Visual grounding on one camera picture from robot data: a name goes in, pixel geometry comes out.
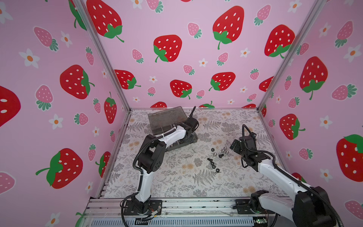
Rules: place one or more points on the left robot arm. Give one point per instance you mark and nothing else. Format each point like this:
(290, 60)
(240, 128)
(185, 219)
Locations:
(171, 129)

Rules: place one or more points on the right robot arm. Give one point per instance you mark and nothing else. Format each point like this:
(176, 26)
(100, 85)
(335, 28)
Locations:
(307, 206)

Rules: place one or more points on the clear plastic organizer box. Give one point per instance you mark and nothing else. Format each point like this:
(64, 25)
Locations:
(166, 120)

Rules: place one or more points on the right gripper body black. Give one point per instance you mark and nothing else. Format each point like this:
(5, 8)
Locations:
(235, 144)

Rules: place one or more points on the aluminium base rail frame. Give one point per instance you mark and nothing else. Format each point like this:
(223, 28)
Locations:
(183, 212)

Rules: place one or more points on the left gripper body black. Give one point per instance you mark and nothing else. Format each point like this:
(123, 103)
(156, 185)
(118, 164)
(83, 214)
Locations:
(191, 136)

